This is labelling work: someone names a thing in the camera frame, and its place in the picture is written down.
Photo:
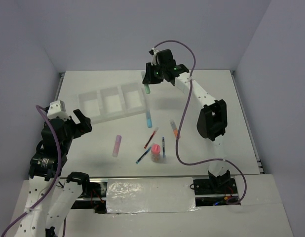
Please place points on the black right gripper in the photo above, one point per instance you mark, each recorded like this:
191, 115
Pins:
149, 78

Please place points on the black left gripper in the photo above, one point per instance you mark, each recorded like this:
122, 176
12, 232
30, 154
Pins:
85, 121

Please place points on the green highlighter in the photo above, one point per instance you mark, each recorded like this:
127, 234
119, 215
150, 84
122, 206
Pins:
146, 86

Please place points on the pink highlighter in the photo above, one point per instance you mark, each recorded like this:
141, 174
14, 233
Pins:
117, 145

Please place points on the blue highlighter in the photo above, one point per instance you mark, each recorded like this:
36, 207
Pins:
148, 119

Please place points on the orange highlighter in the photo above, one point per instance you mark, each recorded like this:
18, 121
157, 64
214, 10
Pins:
174, 128

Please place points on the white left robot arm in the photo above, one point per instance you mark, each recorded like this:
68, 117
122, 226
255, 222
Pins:
43, 217

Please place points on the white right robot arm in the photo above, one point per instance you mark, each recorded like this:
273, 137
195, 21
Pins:
212, 118

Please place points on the white three-compartment tray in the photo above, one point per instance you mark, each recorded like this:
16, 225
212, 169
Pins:
113, 102

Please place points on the red pen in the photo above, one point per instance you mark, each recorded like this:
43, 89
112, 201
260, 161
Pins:
151, 137

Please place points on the dark blue pen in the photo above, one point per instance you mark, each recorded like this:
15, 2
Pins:
163, 147

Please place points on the light blue pen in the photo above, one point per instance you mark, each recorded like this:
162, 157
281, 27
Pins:
143, 155

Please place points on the pink-lidded small bottle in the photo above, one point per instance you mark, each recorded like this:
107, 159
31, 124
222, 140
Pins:
155, 153

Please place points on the silver foil cover panel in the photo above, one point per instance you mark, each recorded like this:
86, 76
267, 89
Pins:
150, 195

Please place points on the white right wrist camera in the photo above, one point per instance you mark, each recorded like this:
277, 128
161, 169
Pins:
153, 52

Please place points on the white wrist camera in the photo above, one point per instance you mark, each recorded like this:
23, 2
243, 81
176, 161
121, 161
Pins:
57, 110
153, 52

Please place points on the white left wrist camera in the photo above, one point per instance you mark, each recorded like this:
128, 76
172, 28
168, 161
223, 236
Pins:
57, 110

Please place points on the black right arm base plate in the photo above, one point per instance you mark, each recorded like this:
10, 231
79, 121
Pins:
202, 187

